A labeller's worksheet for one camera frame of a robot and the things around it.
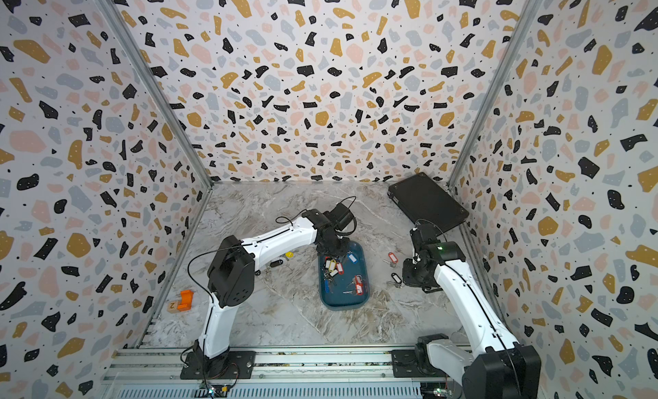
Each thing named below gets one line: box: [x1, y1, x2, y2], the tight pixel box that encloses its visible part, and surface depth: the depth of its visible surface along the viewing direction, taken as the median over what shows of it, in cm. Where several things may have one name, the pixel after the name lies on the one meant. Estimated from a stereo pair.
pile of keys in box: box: [322, 250, 365, 296], surface depth 94 cm
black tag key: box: [390, 272, 403, 289], surface depth 94 cm
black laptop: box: [387, 172, 470, 235], surface depth 115 cm
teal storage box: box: [317, 240, 371, 311], surface depth 93 cm
